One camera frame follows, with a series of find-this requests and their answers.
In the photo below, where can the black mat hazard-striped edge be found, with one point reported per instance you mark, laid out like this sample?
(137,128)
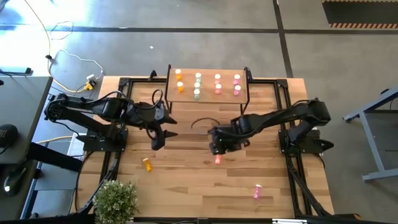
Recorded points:
(357,12)

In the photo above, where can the black desk support beam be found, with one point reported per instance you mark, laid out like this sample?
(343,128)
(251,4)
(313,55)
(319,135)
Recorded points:
(53,156)

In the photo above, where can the grey desk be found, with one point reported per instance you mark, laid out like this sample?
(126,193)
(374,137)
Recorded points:
(21,102)

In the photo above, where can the wooden shelf black metal frame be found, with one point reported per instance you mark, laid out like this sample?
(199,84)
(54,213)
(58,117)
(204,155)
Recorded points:
(206,98)

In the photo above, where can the yellow plug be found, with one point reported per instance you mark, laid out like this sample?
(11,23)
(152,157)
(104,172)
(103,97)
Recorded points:
(89,85)

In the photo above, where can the grey-blue metal table frame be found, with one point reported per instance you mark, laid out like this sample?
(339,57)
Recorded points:
(372,143)

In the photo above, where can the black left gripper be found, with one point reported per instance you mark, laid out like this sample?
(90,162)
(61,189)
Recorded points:
(150,115)

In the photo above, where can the white power adapter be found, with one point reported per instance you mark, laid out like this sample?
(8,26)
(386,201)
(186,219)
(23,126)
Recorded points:
(91,77)

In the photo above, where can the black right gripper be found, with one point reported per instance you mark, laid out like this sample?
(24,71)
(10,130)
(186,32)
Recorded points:
(230,137)

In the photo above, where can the salmon medicine bottle white cap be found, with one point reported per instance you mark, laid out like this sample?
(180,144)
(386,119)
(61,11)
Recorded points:
(217,78)
(218,89)
(218,160)

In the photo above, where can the orange medicine bottle white cap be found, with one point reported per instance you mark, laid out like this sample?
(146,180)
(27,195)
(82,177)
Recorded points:
(147,165)
(180,87)
(178,75)

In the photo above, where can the black aluminium table frame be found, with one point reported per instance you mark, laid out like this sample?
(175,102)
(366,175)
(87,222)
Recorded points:
(283,82)

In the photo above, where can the silver bracket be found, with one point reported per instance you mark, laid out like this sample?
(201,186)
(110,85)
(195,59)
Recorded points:
(289,221)

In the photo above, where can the black rounded case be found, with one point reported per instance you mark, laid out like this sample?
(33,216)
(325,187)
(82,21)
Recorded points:
(7,135)

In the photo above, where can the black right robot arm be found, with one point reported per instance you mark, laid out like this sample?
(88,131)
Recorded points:
(280,116)

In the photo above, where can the white sheet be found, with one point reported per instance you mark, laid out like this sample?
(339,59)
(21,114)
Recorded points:
(73,149)

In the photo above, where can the black computer mouse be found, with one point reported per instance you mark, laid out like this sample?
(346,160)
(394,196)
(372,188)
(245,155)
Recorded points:
(12,183)

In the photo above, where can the artificial green plant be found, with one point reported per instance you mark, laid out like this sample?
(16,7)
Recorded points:
(115,200)

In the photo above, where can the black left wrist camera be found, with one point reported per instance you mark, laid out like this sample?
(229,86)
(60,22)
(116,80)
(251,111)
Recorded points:
(158,141)

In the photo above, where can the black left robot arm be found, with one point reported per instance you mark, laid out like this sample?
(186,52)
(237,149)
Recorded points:
(81,109)

